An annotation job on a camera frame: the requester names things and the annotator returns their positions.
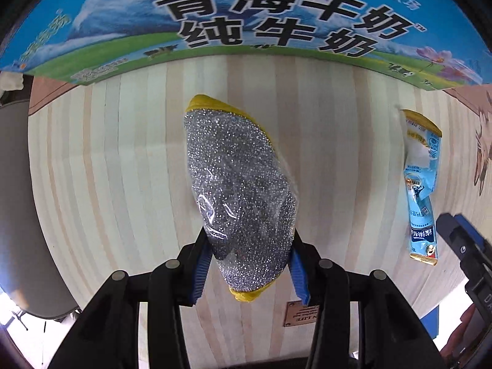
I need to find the silver yellow scrub sponge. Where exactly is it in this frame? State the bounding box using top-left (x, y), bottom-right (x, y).
top-left (184, 94), bottom-right (299, 302)

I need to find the light blue snack stick packet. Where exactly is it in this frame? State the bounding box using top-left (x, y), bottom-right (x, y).
top-left (401, 109), bottom-right (442, 266)

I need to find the grey round cushion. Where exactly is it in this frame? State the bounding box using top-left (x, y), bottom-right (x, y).
top-left (1, 100), bottom-right (77, 320)

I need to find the milk carton cardboard box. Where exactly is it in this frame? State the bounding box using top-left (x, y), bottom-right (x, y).
top-left (1, 0), bottom-right (491, 90)

